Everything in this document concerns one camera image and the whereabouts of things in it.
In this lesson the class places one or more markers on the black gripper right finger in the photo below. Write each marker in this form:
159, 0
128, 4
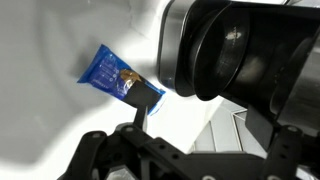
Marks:
283, 145

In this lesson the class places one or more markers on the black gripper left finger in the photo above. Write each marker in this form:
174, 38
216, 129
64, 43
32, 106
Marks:
159, 160

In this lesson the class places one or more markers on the silver round plate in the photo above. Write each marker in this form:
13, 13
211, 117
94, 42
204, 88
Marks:
216, 51

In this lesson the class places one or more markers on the black silver coffee maker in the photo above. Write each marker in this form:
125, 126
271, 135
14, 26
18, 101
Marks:
279, 72

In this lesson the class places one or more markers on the blue snack packet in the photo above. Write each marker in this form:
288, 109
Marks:
110, 74

